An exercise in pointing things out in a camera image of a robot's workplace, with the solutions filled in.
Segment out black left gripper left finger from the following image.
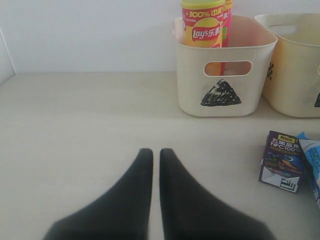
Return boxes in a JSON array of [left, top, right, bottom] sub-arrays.
[[44, 148, 153, 240]]

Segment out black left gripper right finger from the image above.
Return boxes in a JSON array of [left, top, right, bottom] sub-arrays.
[[159, 148, 275, 240]]

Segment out blue instant noodle bag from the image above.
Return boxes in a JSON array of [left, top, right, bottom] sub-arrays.
[[296, 132, 320, 208]]

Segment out yellow Lay's chips can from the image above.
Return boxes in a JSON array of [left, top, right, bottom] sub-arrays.
[[181, 0, 226, 76]]

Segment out pink Lay's chips can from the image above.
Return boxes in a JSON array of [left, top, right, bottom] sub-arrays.
[[222, 0, 234, 48]]

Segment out purple juice carton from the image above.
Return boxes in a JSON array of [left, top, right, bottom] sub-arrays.
[[258, 130, 305, 193]]

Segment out middle cream bin square mark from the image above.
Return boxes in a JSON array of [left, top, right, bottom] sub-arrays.
[[254, 13, 320, 118]]

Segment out left cream bin triangle mark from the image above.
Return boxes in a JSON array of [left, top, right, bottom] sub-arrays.
[[173, 15, 278, 117]]

